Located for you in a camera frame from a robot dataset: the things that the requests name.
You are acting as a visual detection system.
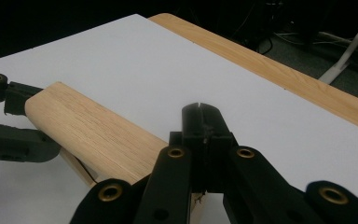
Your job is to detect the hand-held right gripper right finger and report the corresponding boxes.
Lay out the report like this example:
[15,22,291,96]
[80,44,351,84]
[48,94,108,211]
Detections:
[200,102,240,193]

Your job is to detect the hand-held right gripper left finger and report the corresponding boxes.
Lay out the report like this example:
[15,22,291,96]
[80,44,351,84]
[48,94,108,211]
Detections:
[168,102,206,192]

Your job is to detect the wooden picture frame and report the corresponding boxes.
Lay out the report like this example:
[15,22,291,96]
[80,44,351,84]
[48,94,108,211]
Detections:
[24,81,207,224]

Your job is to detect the white table sheet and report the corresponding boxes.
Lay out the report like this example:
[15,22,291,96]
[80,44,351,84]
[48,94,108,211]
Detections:
[0,13,358,224]

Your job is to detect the black floor cables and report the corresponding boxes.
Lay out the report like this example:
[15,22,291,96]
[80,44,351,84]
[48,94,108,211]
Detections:
[229,29,324,58]

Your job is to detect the white metal desk frame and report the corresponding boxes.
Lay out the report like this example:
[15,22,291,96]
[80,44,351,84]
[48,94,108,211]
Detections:
[318,8,358,85]

